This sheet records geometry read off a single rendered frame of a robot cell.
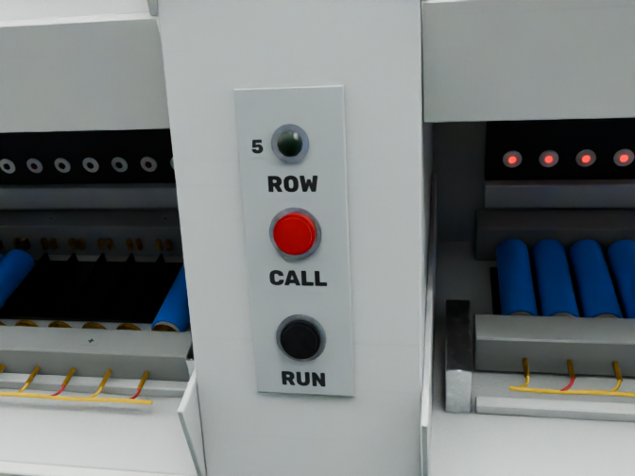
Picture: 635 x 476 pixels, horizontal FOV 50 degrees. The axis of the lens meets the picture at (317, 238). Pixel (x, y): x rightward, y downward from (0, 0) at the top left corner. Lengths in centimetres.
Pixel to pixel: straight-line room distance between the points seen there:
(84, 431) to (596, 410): 24
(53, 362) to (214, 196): 16
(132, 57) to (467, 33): 12
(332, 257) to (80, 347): 16
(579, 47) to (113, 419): 27
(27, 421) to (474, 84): 27
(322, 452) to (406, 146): 13
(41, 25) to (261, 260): 12
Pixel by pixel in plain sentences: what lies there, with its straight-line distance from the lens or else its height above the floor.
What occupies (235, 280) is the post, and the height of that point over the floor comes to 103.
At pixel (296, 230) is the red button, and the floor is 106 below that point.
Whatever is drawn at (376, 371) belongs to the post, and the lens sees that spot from 28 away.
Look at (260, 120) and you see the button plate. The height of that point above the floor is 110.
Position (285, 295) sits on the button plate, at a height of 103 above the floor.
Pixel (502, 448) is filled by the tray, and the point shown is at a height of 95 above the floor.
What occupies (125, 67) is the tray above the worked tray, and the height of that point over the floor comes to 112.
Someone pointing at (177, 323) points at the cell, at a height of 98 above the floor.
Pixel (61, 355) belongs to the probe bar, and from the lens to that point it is 38.
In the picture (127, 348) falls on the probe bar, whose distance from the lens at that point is 36.
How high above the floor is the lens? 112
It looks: 16 degrees down
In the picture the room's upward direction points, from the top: 3 degrees counter-clockwise
